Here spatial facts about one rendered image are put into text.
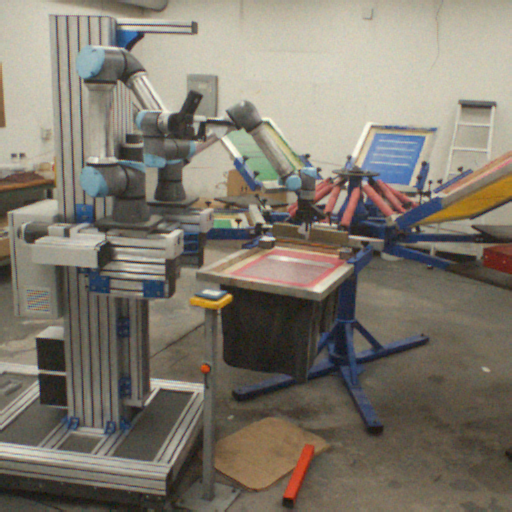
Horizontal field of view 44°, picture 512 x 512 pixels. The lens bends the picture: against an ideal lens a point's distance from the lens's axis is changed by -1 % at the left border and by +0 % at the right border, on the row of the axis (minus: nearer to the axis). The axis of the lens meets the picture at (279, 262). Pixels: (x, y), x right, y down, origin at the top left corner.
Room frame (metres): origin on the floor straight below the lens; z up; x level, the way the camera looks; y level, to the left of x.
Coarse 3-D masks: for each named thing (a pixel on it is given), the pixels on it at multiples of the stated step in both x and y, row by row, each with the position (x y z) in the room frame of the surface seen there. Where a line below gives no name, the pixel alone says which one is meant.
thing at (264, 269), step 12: (276, 252) 3.20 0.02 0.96; (288, 252) 3.21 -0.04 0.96; (300, 252) 3.22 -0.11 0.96; (252, 264) 2.94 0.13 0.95; (264, 264) 2.95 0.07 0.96; (276, 264) 2.96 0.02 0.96; (288, 264) 2.97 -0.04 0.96; (240, 276) 2.74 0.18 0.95; (252, 276) 2.74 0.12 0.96; (264, 276) 2.75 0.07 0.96; (276, 276) 2.76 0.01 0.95
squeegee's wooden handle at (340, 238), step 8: (272, 224) 3.22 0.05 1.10; (280, 224) 3.21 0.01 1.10; (288, 224) 3.20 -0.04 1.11; (272, 232) 3.22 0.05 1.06; (280, 232) 3.20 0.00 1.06; (288, 232) 3.18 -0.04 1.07; (296, 232) 3.17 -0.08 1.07; (312, 232) 3.14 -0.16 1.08; (320, 232) 3.12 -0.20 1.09; (328, 232) 3.10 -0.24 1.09; (336, 232) 3.09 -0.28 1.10; (344, 232) 3.08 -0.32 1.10; (312, 240) 3.13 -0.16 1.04; (320, 240) 3.12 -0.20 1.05; (328, 240) 3.10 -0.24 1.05; (336, 240) 3.09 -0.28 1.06; (344, 240) 3.07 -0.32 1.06
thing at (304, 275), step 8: (312, 256) 3.15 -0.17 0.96; (320, 256) 3.15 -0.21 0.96; (328, 256) 3.15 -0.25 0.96; (296, 264) 2.98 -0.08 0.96; (304, 264) 2.99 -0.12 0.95; (336, 264) 3.01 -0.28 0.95; (288, 272) 2.83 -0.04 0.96; (296, 272) 2.84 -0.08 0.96; (304, 272) 2.84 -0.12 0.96; (312, 272) 2.85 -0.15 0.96; (320, 272) 2.86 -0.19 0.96; (328, 272) 2.86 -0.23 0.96; (272, 280) 2.69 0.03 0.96; (280, 280) 2.70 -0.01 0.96; (288, 280) 2.70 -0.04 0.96; (296, 280) 2.71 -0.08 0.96; (304, 280) 2.71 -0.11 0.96; (312, 280) 2.72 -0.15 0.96; (320, 280) 2.72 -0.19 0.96
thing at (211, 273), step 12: (240, 252) 3.03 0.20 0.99; (252, 252) 3.12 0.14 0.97; (324, 252) 3.23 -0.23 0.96; (336, 252) 3.20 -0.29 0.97; (216, 264) 2.79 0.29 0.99; (228, 264) 2.87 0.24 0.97; (348, 264) 2.89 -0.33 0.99; (204, 276) 2.64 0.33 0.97; (216, 276) 2.62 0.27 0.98; (228, 276) 2.61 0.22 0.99; (336, 276) 2.68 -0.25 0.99; (348, 276) 2.81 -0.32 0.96; (252, 288) 2.56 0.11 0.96; (264, 288) 2.54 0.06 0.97; (276, 288) 2.52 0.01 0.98; (288, 288) 2.50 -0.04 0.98; (300, 288) 2.48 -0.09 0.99; (324, 288) 2.50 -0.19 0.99
